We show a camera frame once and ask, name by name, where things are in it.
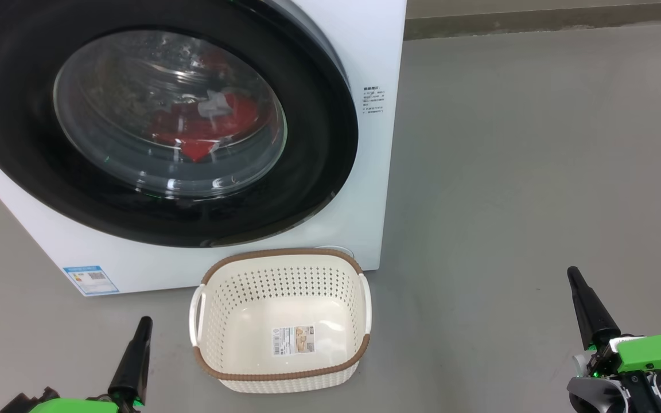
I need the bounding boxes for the printed instruction label sticker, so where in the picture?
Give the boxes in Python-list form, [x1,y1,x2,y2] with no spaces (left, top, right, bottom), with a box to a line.
[272,325,316,356]

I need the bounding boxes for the red shirt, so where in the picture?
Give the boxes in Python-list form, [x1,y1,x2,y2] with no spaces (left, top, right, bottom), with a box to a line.
[147,52,262,162]

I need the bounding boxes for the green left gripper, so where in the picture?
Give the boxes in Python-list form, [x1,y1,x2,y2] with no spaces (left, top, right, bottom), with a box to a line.
[29,316,153,413]

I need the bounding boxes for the dark wall skirting strip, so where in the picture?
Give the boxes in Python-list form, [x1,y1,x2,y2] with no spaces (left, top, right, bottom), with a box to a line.
[404,1,661,41]

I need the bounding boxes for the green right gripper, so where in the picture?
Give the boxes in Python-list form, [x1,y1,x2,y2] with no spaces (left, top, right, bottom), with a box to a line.
[567,266,661,382]

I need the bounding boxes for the blue energy label sticker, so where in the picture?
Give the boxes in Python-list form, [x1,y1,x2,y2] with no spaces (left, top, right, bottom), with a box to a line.
[63,265,120,297]

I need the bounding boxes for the white front-load washing machine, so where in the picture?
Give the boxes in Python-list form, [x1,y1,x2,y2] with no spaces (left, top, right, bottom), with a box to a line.
[0,0,407,297]

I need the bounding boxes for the black round glass washer door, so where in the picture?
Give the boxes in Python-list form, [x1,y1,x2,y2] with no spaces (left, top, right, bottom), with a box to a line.
[0,0,359,248]

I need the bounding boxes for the cream laundry basket brown rim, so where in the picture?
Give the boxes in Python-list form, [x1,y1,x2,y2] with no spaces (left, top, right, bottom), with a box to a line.
[189,248,372,394]

